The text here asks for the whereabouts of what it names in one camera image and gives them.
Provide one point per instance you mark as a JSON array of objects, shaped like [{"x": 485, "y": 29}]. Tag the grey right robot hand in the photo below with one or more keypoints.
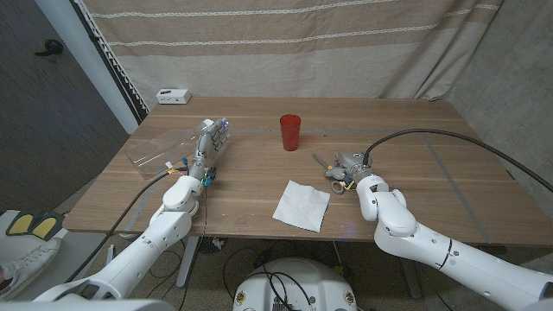
[{"x": 352, "y": 164}]

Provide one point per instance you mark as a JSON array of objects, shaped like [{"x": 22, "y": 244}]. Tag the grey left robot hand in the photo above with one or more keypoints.
[{"x": 208, "y": 144}]

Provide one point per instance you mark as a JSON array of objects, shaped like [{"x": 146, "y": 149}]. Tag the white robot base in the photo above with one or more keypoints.
[{"x": 298, "y": 285}]

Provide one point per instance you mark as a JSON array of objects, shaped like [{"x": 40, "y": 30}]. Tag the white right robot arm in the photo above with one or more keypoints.
[{"x": 432, "y": 250}]

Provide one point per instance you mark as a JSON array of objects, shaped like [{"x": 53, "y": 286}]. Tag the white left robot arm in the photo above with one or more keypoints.
[{"x": 142, "y": 248}]

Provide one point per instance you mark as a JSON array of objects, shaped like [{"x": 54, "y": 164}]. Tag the clear plastic bottle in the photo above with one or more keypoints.
[{"x": 160, "y": 149}]

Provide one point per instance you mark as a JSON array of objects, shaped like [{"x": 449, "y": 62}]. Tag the white tissue sheet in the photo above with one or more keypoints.
[{"x": 302, "y": 206}]

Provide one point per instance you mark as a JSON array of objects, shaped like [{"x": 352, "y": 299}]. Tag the red plastic cup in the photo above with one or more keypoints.
[{"x": 290, "y": 134}]

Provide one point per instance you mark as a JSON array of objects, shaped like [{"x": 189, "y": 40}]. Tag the white power box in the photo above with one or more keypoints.
[{"x": 173, "y": 96}]

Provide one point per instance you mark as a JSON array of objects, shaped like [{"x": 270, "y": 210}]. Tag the beige striped curtain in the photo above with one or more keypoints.
[{"x": 281, "y": 56}]

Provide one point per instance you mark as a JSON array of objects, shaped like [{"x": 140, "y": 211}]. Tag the white table leg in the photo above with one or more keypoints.
[{"x": 188, "y": 263}]

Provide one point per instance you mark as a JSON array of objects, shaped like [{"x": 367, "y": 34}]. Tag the grey table leg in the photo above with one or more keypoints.
[{"x": 411, "y": 281}]

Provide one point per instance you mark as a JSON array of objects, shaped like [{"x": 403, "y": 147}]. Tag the dark wooden door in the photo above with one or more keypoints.
[{"x": 43, "y": 129}]

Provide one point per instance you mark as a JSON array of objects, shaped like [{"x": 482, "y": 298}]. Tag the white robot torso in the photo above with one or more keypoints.
[{"x": 86, "y": 306}]

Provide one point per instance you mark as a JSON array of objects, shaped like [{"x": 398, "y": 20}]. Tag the white sneaker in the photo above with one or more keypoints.
[{"x": 30, "y": 265}]

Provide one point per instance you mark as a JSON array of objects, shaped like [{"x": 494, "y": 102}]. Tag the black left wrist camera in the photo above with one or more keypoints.
[{"x": 211, "y": 174}]

